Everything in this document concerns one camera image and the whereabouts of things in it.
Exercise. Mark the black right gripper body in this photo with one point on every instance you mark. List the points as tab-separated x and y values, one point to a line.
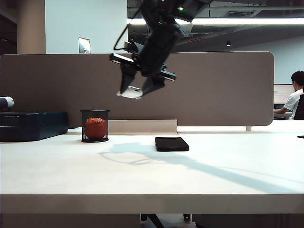
156	52

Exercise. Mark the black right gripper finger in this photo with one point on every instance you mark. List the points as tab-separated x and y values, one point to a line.
127	79
153	85

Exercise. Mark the dark blue plastic case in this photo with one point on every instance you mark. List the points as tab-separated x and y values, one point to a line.
31	125

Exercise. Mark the orange ball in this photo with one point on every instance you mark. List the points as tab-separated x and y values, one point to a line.
95	127

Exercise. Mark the grey desk partition screen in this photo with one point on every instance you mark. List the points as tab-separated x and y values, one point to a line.
213	90

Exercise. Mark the black smartphone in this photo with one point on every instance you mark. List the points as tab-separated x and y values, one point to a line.
172	143

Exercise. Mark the black mesh pen holder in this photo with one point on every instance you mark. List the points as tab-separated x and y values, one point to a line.
83	127

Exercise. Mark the black ceiling spotlight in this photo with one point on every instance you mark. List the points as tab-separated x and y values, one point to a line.
228	43

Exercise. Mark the white ceiling strip light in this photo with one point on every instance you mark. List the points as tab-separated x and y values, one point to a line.
237	21

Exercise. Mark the white and blue cylinder device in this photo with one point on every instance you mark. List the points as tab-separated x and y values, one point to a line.
7	101

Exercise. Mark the computer monitor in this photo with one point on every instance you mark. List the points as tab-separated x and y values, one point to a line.
282	93

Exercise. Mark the black under-desk strut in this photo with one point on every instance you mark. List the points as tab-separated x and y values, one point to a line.
152	221

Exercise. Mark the black under-desk clamp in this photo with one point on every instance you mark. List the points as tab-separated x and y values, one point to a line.
187	217

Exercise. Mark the person in white shirt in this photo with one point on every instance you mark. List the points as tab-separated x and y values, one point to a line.
293	99

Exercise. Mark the black office chair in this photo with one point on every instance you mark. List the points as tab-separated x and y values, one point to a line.
300	108

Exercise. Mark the flat black object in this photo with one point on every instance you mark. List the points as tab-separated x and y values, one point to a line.
301	136

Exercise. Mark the metal wall plate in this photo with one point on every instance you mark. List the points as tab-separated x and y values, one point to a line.
84	45

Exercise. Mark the white partition bracket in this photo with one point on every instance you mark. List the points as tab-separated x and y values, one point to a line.
248	129

